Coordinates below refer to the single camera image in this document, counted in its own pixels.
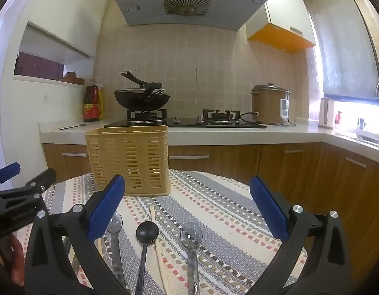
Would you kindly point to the black spatula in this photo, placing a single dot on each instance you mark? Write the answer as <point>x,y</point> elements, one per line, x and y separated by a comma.
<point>137,80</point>

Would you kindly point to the black wok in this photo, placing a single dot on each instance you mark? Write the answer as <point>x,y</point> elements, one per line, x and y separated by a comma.
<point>137,100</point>

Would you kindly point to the yellow plastic slotted basket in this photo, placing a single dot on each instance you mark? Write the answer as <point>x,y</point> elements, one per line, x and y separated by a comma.
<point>131,153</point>

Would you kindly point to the metal spoon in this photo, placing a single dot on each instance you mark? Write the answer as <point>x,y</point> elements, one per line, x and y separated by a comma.
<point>81,125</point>

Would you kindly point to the white upright board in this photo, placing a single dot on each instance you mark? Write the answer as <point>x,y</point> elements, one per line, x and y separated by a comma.
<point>326,112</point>

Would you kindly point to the dark soy sauce bottle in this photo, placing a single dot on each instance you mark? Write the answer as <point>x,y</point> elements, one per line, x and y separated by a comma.
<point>91,104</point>

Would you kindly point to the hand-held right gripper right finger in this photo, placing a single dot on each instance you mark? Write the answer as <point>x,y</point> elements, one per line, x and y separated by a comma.
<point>269,212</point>

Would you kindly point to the person's left hand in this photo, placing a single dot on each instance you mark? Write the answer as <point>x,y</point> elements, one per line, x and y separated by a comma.
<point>17,261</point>

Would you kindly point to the yellow bottle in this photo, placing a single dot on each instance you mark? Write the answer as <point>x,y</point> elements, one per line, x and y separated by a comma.
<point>101,104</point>

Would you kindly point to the black plastic spoon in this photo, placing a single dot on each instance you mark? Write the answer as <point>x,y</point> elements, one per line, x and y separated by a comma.
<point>147,233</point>

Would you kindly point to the striped woven table mat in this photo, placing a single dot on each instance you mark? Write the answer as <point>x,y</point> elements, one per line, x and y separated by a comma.
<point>207,209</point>

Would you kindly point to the clear plastic spoon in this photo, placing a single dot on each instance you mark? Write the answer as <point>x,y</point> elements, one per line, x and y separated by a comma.
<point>191,235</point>
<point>115,222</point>

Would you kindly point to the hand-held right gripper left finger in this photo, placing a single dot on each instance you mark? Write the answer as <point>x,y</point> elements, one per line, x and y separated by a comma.
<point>106,210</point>

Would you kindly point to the metal sink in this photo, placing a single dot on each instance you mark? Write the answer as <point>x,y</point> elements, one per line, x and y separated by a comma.
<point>370,139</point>

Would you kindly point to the black gas stove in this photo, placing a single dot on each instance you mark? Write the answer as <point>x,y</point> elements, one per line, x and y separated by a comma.
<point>189,123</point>

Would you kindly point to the grey range hood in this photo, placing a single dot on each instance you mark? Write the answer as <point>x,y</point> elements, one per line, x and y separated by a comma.
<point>146,6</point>

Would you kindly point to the grey window blind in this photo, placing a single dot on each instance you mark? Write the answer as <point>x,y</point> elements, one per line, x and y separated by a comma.
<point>346,52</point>

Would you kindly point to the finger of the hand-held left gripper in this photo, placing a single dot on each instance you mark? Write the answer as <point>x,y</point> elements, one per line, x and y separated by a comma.
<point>41,179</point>
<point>8,172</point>

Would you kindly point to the brown rice cooker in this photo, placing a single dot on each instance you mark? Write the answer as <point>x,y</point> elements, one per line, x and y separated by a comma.
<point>266,104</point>

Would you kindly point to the white and orange wall cabinet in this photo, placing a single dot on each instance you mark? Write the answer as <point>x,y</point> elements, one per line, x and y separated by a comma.
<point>287,6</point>

